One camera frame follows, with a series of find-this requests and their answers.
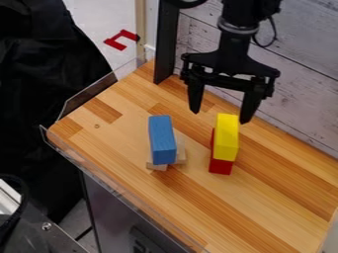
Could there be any red bracket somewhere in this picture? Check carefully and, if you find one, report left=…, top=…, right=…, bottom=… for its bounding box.
left=103, top=29, right=141, bottom=51

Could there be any blue block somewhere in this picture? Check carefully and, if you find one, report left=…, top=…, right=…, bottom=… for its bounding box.
left=146, top=114, right=179, bottom=166

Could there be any uncolored wooden block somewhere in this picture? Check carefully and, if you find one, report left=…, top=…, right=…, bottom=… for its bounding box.
left=144, top=157, right=171, bottom=172
left=170, top=127, right=188, bottom=165

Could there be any yellow block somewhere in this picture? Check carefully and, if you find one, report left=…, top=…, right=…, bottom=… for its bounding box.
left=212, top=113, right=241, bottom=162

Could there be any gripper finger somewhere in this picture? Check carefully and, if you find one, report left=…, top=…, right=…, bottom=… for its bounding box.
left=186, top=66, right=208, bottom=116
left=237, top=78, right=269, bottom=126

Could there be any red block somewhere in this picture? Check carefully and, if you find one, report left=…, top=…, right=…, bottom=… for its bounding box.
left=207, top=127, right=235, bottom=176

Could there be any black post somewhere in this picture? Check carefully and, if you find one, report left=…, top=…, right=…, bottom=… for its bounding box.
left=151, top=0, right=183, bottom=85

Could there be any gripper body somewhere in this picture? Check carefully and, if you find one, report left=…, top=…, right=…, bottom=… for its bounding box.
left=179, top=27, right=282, bottom=99

